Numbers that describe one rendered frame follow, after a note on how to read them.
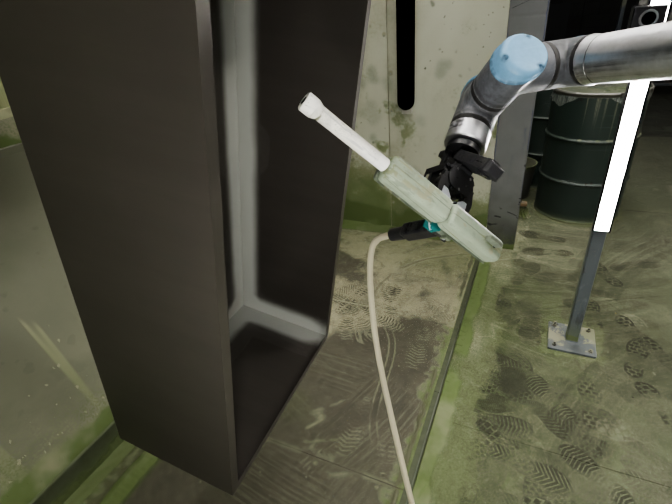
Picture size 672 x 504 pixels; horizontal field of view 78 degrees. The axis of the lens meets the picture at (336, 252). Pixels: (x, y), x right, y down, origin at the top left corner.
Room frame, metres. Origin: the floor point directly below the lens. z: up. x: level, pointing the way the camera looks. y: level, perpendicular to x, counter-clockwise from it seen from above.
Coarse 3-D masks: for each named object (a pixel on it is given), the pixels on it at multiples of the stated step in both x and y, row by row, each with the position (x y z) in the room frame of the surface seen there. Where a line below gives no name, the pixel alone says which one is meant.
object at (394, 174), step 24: (312, 96) 0.66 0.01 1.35; (336, 120) 0.67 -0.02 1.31; (360, 144) 0.67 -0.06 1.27; (384, 168) 0.67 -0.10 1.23; (408, 168) 0.68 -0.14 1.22; (408, 192) 0.66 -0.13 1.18; (432, 192) 0.68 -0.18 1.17; (432, 216) 0.68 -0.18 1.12; (456, 216) 0.68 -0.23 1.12; (408, 240) 0.79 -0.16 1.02; (456, 240) 0.70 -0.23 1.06; (480, 240) 0.68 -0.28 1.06
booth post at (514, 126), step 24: (528, 0) 2.36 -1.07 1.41; (528, 24) 2.35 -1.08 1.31; (528, 96) 2.33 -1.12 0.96; (504, 120) 2.38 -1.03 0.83; (528, 120) 2.32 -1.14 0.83; (504, 144) 2.37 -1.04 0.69; (528, 144) 2.31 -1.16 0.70; (504, 168) 2.36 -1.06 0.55; (504, 192) 2.36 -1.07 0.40; (504, 216) 2.35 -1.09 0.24; (504, 240) 2.34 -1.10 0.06
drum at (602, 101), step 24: (552, 96) 2.89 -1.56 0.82; (576, 96) 2.66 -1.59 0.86; (600, 96) 2.57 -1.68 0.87; (648, 96) 2.58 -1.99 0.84; (552, 120) 2.82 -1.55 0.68; (576, 120) 2.64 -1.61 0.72; (600, 120) 2.56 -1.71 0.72; (552, 144) 2.77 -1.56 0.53; (576, 144) 2.62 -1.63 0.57; (600, 144) 2.54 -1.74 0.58; (552, 168) 2.73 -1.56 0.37; (576, 168) 2.60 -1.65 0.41; (600, 168) 2.54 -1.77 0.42; (552, 192) 2.70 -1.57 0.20; (576, 192) 2.58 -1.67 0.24; (552, 216) 2.67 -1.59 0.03; (576, 216) 2.56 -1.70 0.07
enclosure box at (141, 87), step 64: (0, 0) 0.64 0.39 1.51; (64, 0) 0.59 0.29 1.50; (128, 0) 0.55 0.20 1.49; (192, 0) 0.51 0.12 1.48; (256, 0) 1.18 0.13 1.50; (320, 0) 1.11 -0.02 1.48; (0, 64) 0.66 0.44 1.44; (64, 64) 0.61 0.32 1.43; (128, 64) 0.56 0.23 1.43; (192, 64) 0.52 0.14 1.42; (256, 64) 1.19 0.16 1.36; (320, 64) 1.11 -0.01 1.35; (64, 128) 0.63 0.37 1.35; (128, 128) 0.58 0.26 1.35; (192, 128) 0.53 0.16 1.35; (256, 128) 1.20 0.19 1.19; (320, 128) 1.12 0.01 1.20; (64, 192) 0.65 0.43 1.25; (128, 192) 0.59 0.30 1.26; (192, 192) 0.54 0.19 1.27; (256, 192) 1.22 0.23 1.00; (320, 192) 1.13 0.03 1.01; (64, 256) 0.69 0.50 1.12; (128, 256) 0.61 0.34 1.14; (192, 256) 0.56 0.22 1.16; (256, 256) 1.24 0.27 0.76; (320, 256) 1.14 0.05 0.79; (128, 320) 0.64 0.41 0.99; (192, 320) 0.57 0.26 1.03; (256, 320) 1.20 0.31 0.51; (320, 320) 1.15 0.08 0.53; (128, 384) 0.68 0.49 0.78; (192, 384) 0.60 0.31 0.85; (256, 384) 0.93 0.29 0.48; (192, 448) 0.63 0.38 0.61; (256, 448) 0.72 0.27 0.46
